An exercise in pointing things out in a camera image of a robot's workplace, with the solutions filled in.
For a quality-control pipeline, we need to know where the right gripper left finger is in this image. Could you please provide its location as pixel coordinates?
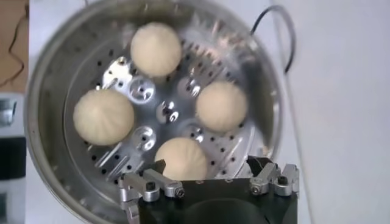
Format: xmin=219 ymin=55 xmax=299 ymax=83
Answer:
xmin=118 ymin=159 xmax=186 ymax=224

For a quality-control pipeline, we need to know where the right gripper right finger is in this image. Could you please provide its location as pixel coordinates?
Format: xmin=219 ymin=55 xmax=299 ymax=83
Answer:
xmin=246 ymin=155 xmax=300 ymax=197

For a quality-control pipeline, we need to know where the white steamed baozi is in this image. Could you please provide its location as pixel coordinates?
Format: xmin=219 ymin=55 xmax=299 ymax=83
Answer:
xmin=130 ymin=21 xmax=183 ymax=77
xmin=195 ymin=80 xmax=248 ymax=133
xmin=72 ymin=88 xmax=135 ymax=146
xmin=154 ymin=136 xmax=210 ymax=181

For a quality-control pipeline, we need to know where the perforated steel steamer basket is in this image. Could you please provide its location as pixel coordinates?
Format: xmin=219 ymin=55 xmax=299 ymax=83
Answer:
xmin=23 ymin=0 xmax=284 ymax=224

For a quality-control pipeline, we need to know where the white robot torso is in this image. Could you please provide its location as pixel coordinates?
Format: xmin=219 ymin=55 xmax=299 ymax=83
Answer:
xmin=0 ymin=93 xmax=27 ymax=224

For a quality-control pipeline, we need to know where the black cooker power cable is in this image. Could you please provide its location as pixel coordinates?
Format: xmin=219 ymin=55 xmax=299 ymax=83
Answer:
xmin=250 ymin=4 xmax=297 ymax=75

